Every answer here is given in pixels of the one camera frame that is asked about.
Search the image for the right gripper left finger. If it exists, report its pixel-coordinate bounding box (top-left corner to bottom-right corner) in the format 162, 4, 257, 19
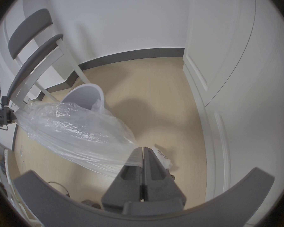
101, 147, 143, 213

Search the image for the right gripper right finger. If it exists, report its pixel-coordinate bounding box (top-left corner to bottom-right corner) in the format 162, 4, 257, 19
143, 146, 187, 210

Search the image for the white printed wrapper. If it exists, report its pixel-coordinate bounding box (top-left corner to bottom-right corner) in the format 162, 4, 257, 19
154, 144, 174, 174

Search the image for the clear plastic bag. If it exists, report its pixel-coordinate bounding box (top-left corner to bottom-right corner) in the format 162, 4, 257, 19
14, 98, 142, 181

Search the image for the white trash bin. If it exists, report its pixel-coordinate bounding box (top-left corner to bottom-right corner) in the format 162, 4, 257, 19
61, 83, 112, 118

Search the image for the grey and white chair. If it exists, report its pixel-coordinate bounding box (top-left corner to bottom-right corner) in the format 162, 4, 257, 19
7, 8, 91, 113

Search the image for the white wardrobe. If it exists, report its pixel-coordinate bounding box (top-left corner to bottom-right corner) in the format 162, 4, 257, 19
182, 0, 284, 222

